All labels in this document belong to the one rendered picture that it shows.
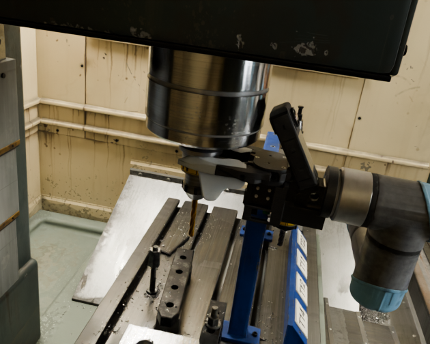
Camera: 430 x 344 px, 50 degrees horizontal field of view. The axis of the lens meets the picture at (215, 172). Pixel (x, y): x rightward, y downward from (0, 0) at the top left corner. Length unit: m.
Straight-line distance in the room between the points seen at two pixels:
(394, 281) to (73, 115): 1.44
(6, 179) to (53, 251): 0.86
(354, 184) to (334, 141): 1.07
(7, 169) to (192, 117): 0.57
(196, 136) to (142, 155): 1.26
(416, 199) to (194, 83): 0.32
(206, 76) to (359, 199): 0.25
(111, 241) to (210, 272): 0.53
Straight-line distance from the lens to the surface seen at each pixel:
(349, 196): 0.62
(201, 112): 0.54
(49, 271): 1.76
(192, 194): 0.65
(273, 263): 1.31
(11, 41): 1.07
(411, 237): 0.65
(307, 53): 0.47
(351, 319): 1.51
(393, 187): 0.64
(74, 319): 1.51
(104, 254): 1.63
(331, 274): 1.62
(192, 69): 0.53
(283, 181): 0.61
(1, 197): 1.04
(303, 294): 1.17
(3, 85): 0.98
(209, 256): 1.29
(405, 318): 1.67
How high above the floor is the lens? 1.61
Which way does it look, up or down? 23 degrees down
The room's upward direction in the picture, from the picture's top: 7 degrees clockwise
